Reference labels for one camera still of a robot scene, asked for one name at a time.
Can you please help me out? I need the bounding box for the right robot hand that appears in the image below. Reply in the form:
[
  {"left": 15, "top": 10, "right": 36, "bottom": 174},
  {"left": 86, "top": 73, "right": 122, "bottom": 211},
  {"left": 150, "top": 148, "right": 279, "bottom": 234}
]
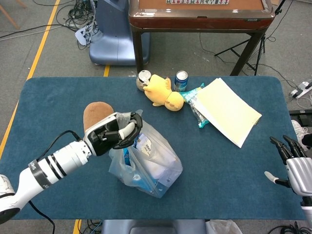
[{"left": 264, "top": 135, "right": 312, "bottom": 195}]

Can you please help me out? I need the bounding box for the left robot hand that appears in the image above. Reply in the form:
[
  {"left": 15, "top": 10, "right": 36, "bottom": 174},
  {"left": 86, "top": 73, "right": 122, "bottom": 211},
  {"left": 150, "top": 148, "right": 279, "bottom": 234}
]
[{"left": 83, "top": 111, "right": 143, "bottom": 157}]

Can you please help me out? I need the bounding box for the transparent plastic bag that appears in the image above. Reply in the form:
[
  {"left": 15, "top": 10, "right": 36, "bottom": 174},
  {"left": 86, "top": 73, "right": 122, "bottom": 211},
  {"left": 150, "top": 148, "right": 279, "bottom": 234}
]
[{"left": 108, "top": 109, "right": 183, "bottom": 198}]

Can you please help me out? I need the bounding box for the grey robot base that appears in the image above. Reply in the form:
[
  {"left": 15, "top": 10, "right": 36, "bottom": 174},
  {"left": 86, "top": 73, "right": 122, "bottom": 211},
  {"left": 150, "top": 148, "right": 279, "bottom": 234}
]
[{"left": 101, "top": 219, "right": 208, "bottom": 234}]

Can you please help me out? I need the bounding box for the brown plush toy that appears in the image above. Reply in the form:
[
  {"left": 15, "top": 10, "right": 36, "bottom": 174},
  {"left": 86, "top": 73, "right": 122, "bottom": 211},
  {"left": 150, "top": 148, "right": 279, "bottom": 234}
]
[{"left": 83, "top": 101, "right": 115, "bottom": 135}]

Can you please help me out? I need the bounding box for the blue packet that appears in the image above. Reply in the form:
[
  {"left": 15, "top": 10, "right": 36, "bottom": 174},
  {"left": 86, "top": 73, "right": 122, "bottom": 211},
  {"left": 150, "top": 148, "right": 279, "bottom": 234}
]
[{"left": 123, "top": 147, "right": 137, "bottom": 173}]

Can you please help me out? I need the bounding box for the white shoe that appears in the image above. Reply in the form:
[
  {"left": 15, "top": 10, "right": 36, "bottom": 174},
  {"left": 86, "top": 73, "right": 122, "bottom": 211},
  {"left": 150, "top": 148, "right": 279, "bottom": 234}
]
[{"left": 291, "top": 119, "right": 309, "bottom": 149}]

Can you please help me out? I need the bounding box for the black box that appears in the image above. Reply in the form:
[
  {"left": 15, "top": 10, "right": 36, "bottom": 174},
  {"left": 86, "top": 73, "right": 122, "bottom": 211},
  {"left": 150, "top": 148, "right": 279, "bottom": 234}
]
[{"left": 289, "top": 109, "right": 312, "bottom": 127}]

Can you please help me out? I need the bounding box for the white box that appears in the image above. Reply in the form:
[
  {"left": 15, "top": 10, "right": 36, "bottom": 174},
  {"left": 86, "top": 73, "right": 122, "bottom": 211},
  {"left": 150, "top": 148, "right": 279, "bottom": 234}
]
[{"left": 135, "top": 136, "right": 177, "bottom": 182}]

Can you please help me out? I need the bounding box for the silver open can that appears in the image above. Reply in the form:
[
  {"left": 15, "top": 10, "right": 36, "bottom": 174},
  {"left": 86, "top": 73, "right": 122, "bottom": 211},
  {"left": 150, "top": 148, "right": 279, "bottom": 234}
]
[{"left": 136, "top": 70, "right": 153, "bottom": 92}]

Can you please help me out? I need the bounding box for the blue Oreo cookie box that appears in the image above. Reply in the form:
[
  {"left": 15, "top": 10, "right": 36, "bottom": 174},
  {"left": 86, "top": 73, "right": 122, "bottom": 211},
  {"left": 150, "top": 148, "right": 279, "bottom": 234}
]
[{"left": 131, "top": 174, "right": 170, "bottom": 197}]

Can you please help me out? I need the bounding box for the yellow plush duck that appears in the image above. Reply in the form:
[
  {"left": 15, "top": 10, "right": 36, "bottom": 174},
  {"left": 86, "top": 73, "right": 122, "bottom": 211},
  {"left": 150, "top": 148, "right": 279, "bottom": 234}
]
[{"left": 143, "top": 74, "right": 185, "bottom": 113}]

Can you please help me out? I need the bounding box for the white power strip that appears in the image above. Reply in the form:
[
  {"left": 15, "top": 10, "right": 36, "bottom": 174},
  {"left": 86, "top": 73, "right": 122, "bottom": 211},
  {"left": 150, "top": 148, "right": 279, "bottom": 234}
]
[
  {"left": 291, "top": 81, "right": 312, "bottom": 98},
  {"left": 75, "top": 24, "right": 98, "bottom": 46}
]

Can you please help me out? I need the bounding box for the cream paper stack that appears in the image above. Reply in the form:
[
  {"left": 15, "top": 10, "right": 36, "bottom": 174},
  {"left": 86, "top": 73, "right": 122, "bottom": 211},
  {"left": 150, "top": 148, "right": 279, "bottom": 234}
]
[{"left": 196, "top": 78, "right": 263, "bottom": 149}]

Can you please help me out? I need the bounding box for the blue drink can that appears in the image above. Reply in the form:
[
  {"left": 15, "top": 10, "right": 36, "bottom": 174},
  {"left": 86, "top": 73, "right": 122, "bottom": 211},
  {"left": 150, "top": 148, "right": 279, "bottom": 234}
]
[{"left": 173, "top": 70, "right": 189, "bottom": 93}]

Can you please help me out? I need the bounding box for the teal snack packet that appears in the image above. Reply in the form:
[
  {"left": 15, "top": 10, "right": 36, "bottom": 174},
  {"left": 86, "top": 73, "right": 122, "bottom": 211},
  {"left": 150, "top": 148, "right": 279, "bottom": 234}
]
[{"left": 181, "top": 82, "right": 211, "bottom": 129}]

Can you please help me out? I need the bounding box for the blue-grey machine base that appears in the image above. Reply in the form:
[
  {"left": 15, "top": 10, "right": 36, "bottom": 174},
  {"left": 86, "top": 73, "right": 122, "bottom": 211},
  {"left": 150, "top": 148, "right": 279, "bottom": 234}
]
[{"left": 89, "top": 0, "right": 151, "bottom": 66}]

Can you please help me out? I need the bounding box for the black tripod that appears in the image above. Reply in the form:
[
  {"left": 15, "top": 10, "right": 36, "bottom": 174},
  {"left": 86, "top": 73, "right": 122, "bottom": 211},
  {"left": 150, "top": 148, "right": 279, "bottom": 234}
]
[{"left": 214, "top": 36, "right": 267, "bottom": 76}]

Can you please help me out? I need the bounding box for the brown mahjong table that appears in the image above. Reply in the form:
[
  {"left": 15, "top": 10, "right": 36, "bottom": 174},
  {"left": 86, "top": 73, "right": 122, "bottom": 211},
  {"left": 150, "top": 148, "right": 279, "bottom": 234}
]
[{"left": 128, "top": 0, "right": 276, "bottom": 76}]

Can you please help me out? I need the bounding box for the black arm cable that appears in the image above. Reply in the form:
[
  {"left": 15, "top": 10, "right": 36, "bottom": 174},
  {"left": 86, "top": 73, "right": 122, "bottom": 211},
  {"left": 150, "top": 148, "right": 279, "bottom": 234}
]
[{"left": 36, "top": 130, "right": 84, "bottom": 160}]

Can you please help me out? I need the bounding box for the black cable bundle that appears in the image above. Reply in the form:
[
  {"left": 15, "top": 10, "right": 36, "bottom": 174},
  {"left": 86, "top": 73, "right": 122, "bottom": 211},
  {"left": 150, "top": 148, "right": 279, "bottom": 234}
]
[{"left": 31, "top": 0, "right": 99, "bottom": 51}]

